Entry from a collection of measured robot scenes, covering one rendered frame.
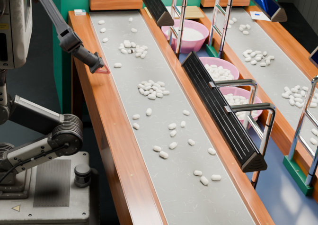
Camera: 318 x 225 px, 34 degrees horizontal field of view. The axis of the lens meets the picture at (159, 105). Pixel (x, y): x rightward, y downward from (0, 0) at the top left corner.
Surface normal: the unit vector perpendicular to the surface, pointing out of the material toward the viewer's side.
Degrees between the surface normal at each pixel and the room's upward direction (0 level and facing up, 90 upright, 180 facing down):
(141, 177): 0
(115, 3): 90
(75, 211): 1
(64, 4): 90
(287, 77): 0
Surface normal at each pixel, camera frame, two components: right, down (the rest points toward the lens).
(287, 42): 0.09, -0.82
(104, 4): 0.26, 0.57
